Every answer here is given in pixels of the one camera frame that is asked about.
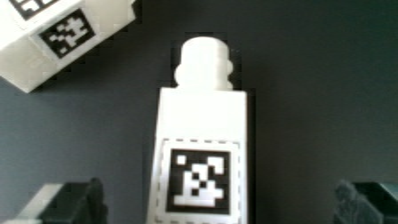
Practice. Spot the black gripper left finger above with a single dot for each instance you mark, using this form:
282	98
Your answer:
67	203

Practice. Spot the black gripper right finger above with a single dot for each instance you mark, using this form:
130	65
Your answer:
366	203

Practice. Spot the white table leg with tag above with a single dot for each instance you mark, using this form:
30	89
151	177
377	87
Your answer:
197	192

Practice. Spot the white table leg centre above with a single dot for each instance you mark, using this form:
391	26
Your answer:
51	29

